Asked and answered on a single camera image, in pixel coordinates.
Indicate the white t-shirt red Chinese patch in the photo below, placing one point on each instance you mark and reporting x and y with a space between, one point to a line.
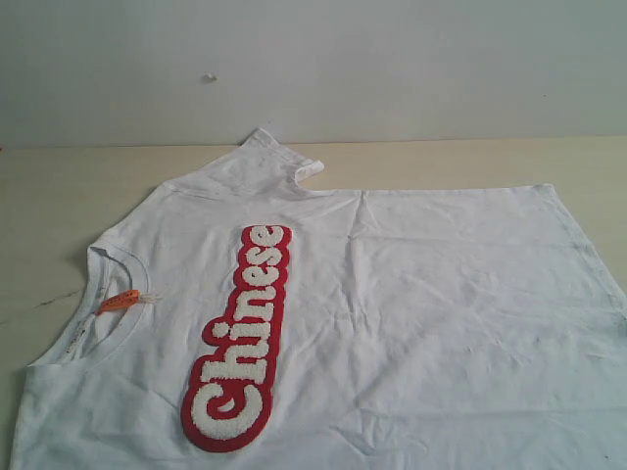
337 329

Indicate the orange neck tag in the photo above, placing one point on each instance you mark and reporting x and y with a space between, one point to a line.
126 300

